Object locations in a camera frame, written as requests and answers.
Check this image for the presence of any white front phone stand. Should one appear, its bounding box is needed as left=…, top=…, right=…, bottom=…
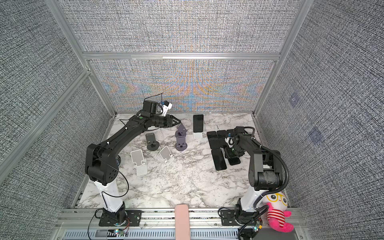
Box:
left=158, top=146, right=175, bottom=164

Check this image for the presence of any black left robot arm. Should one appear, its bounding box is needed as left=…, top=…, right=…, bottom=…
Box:
left=85, top=115, right=181, bottom=226

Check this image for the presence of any black round phone stand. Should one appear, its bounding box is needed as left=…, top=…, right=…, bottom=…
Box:
left=146, top=133, right=160, bottom=151

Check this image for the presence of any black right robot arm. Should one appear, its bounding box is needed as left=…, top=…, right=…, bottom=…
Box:
left=225, top=129, right=290, bottom=225

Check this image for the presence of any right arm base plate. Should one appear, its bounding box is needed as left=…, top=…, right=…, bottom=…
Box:
left=218, top=207, right=263, bottom=232

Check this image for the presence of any white folding phone stand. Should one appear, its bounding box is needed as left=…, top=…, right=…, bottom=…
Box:
left=131, top=150, right=148, bottom=177

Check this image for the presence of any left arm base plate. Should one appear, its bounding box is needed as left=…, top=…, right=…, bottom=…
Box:
left=99, top=210, right=143, bottom=227

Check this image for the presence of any purple round phone stand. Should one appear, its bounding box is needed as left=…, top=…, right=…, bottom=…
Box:
left=175, top=136, right=188, bottom=152

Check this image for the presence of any pink plush toy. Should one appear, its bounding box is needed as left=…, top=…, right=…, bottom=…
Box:
left=262, top=192, right=294, bottom=233

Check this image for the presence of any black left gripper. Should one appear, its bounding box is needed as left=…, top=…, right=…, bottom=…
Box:
left=150, top=115, right=181, bottom=128

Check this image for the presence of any black phone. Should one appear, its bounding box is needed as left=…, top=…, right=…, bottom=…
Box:
left=193, top=115, right=204, bottom=133
left=217, top=130, right=228, bottom=149
left=228, top=157, right=241, bottom=166
left=226, top=129, right=235, bottom=138
left=211, top=149, right=227, bottom=171
left=207, top=131, right=221, bottom=150

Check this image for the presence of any white back phone stand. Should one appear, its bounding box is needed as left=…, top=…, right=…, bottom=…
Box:
left=193, top=133, right=203, bottom=140

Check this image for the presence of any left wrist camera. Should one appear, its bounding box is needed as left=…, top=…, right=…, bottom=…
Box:
left=141, top=100, right=174, bottom=118

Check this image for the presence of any aluminium front rail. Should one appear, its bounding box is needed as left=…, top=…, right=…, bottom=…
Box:
left=50, top=208, right=311, bottom=240

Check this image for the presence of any pink bar front centre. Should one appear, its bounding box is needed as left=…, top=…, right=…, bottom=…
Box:
left=175, top=204, right=191, bottom=240

